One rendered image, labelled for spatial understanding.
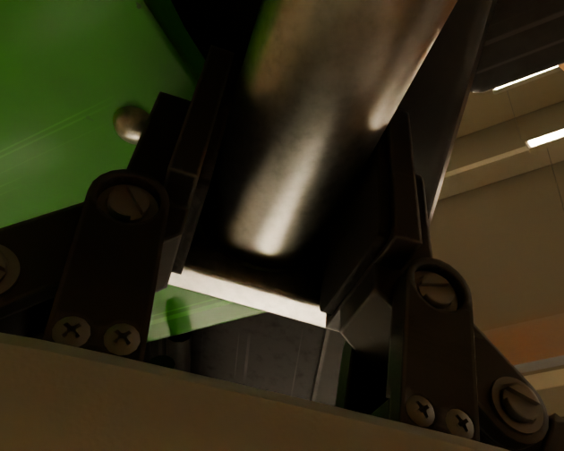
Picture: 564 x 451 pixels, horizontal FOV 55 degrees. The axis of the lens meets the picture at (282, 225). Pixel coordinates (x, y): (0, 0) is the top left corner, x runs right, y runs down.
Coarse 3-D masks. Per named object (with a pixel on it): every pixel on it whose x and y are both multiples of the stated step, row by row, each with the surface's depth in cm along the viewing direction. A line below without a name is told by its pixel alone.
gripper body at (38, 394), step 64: (0, 384) 5; (64, 384) 6; (128, 384) 6; (192, 384) 6; (0, 448) 5; (64, 448) 5; (128, 448) 5; (192, 448) 5; (256, 448) 6; (320, 448) 6; (384, 448) 6; (448, 448) 6
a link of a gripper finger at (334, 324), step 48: (384, 144) 11; (384, 192) 10; (336, 240) 12; (384, 240) 9; (336, 288) 11; (384, 288) 9; (384, 336) 10; (480, 336) 9; (384, 384) 10; (480, 384) 9; (528, 384) 9; (528, 432) 8
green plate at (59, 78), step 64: (0, 0) 12; (64, 0) 12; (128, 0) 12; (0, 64) 13; (64, 64) 13; (128, 64) 13; (192, 64) 13; (0, 128) 14; (64, 128) 14; (0, 192) 16; (64, 192) 16; (192, 320) 19
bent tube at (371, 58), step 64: (320, 0) 8; (384, 0) 8; (448, 0) 8; (256, 64) 9; (320, 64) 8; (384, 64) 8; (256, 128) 10; (320, 128) 9; (384, 128) 10; (256, 192) 10; (320, 192) 10; (192, 256) 12; (256, 256) 12; (320, 256) 12; (320, 320) 12
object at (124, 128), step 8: (120, 112) 14; (128, 112) 13; (136, 112) 13; (144, 112) 14; (120, 120) 13; (128, 120) 13; (136, 120) 13; (144, 120) 14; (120, 128) 14; (128, 128) 13; (136, 128) 14; (120, 136) 14; (128, 136) 14; (136, 136) 14; (136, 144) 14
